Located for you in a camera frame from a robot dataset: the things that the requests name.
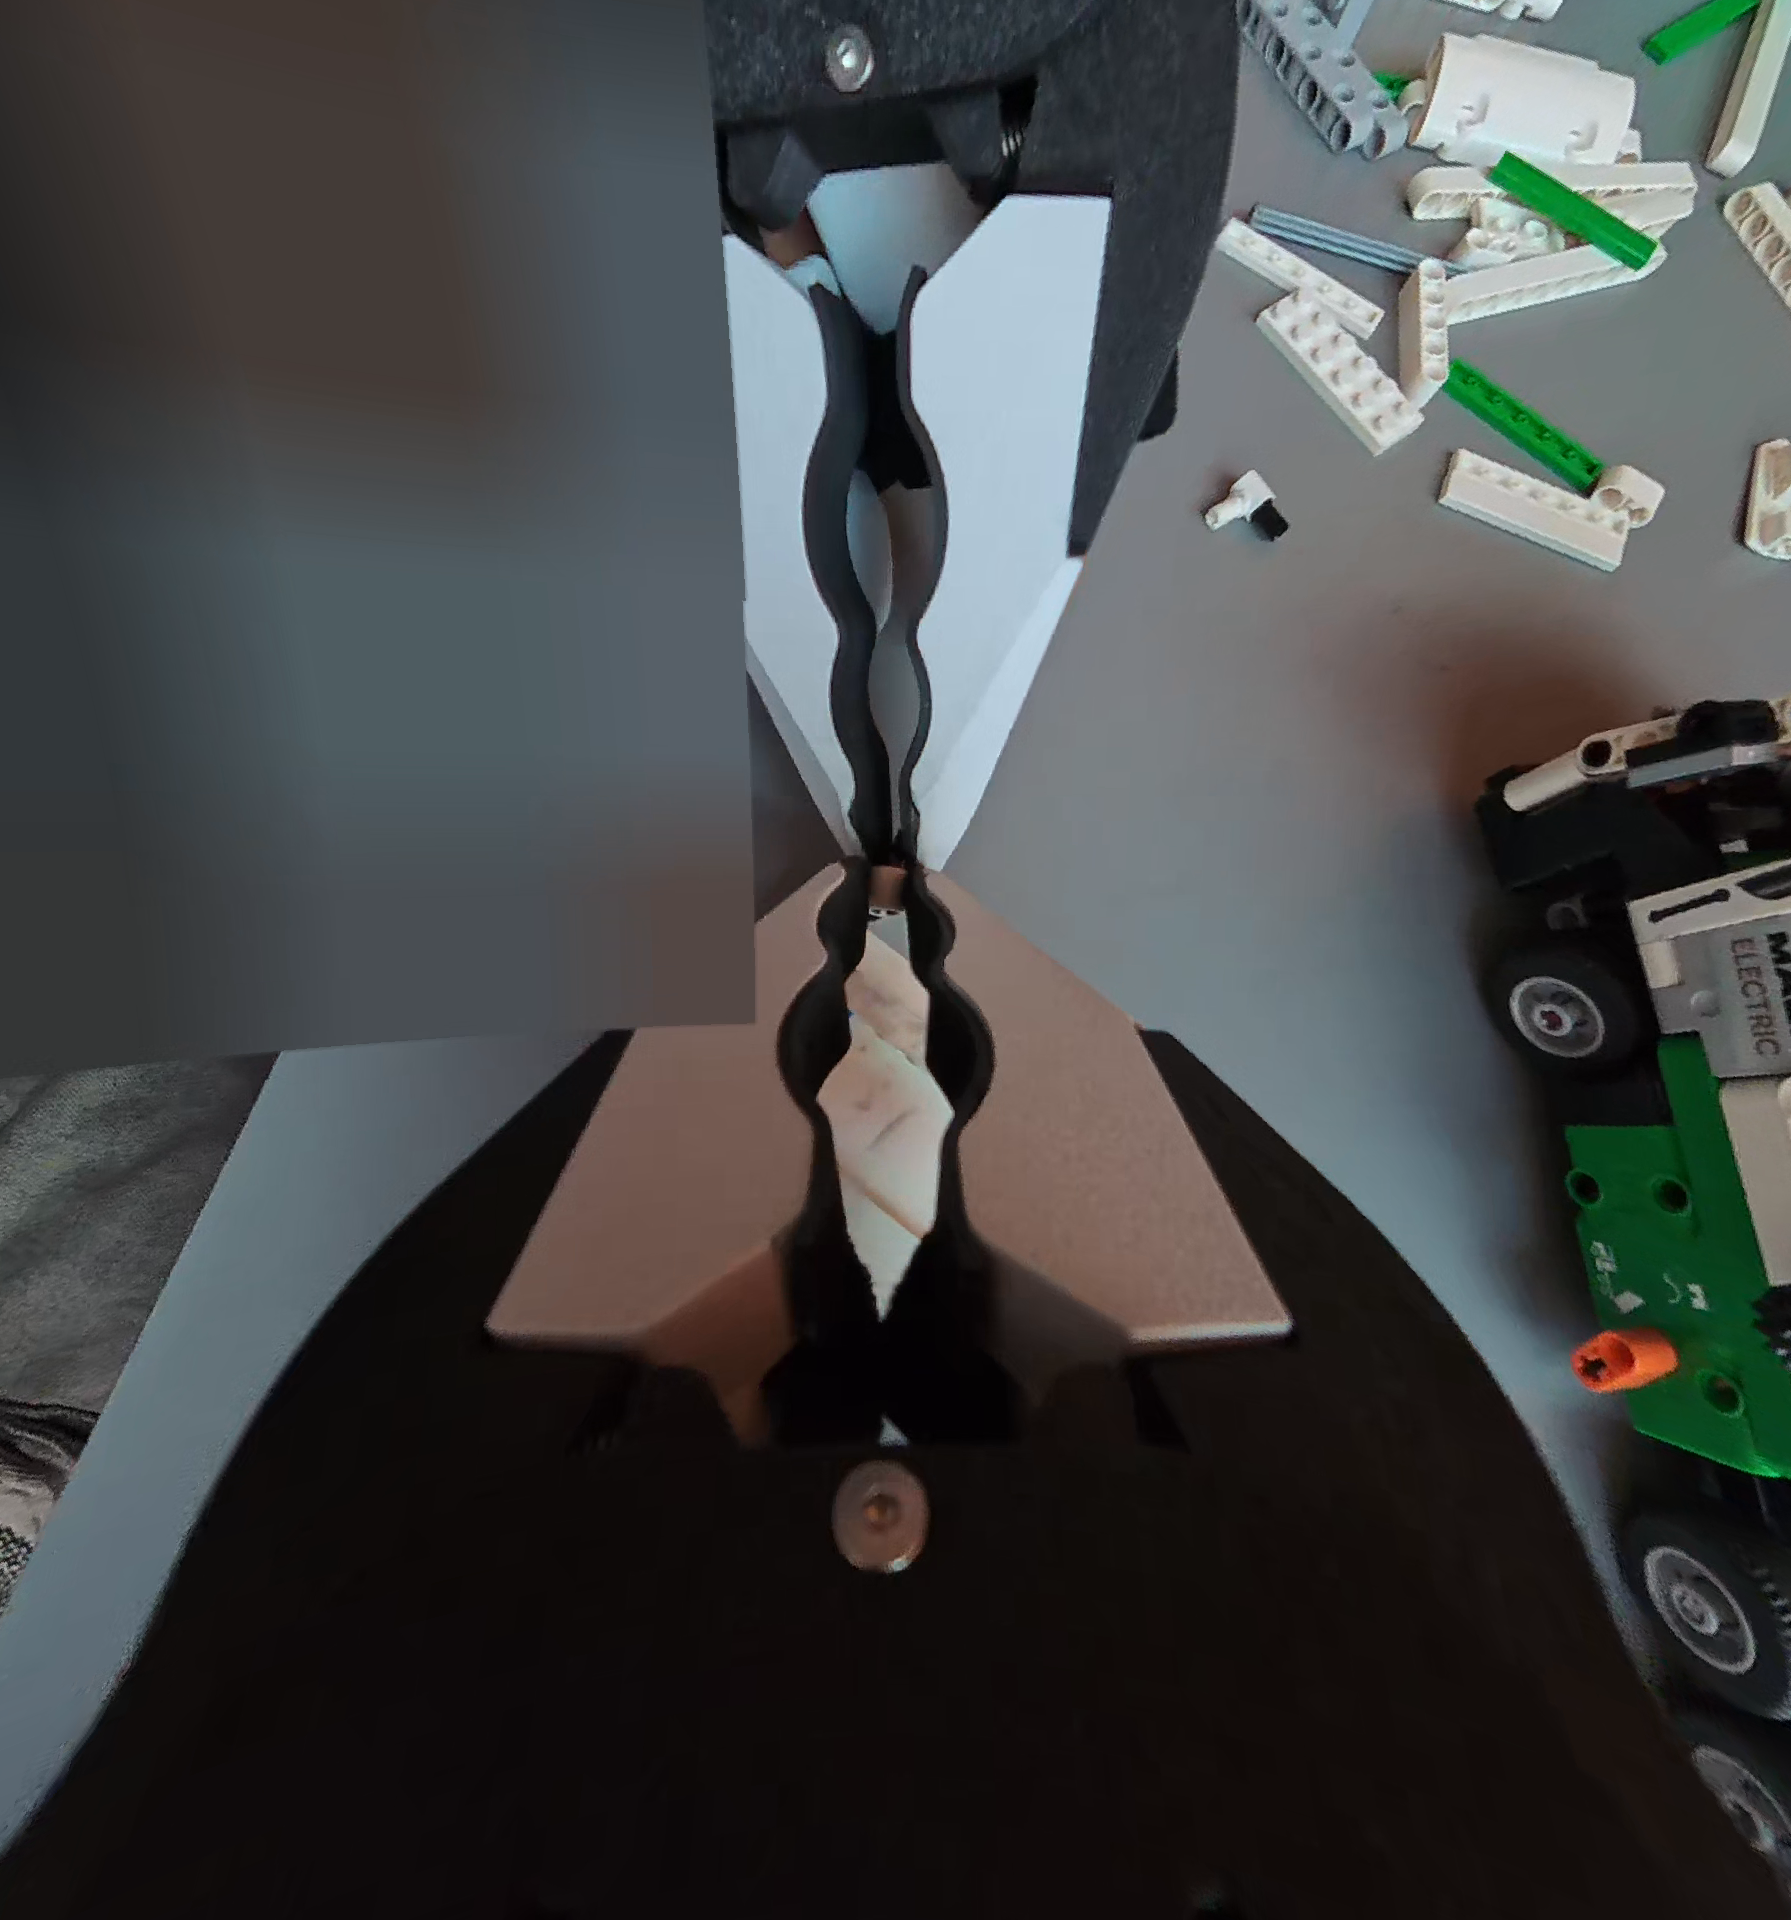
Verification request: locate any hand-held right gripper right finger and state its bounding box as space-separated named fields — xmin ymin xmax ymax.
xmin=896 ymin=862 xmax=1295 ymax=1445

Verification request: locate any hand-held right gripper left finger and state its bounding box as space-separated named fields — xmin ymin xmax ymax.
xmin=486 ymin=862 xmax=890 ymax=1447

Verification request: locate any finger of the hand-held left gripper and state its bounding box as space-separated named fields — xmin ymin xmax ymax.
xmin=723 ymin=237 xmax=897 ymax=863
xmin=896 ymin=191 xmax=1115 ymax=879

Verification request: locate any white grey lego panel assembly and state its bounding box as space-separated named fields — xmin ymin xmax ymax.
xmin=813 ymin=935 xmax=959 ymax=1310

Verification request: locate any small white black lego connector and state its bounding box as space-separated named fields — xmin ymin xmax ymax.
xmin=1203 ymin=468 xmax=1293 ymax=544

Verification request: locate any grey lego beam with holes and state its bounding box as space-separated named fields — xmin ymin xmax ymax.
xmin=1235 ymin=0 xmax=1415 ymax=160

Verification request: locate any light grey lego axle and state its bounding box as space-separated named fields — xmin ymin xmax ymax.
xmin=1247 ymin=203 xmax=1430 ymax=274

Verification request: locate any green lego beam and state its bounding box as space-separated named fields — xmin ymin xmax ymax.
xmin=1643 ymin=0 xmax=1769 ymax=66
xmin=1440 ymin=356 xmax=1606 ymax=494
xmin=1485 ymin=150 xmax=1660 ymax=274

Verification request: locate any pile of white lego bricks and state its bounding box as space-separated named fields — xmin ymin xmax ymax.
xmin=1208 ymin=0 xmax=1791 ymax=574

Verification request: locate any green white lego truck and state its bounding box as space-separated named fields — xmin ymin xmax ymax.
xmin=1476 ymin=686 xmax=1791 ymax=1920

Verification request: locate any grey textured cloth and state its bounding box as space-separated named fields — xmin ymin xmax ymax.
xmin=0 ymin=1056 xmax=278 ymax=1733

